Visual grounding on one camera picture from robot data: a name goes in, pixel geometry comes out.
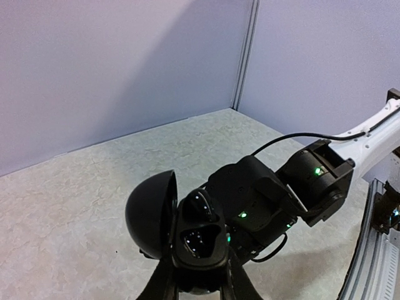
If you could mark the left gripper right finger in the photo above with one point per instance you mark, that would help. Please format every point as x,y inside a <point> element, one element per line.
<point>236,284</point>

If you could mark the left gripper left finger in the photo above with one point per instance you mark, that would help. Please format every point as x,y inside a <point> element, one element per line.
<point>161,285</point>

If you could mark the round black case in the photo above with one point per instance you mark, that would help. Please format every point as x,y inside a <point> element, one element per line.
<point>199,251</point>

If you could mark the black stem earbud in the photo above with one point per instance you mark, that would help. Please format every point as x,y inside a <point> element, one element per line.
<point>198,207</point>

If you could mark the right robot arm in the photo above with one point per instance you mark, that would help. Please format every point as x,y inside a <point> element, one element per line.
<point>261,205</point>

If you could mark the aluminium front rail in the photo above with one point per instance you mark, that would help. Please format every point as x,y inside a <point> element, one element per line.
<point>374,267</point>

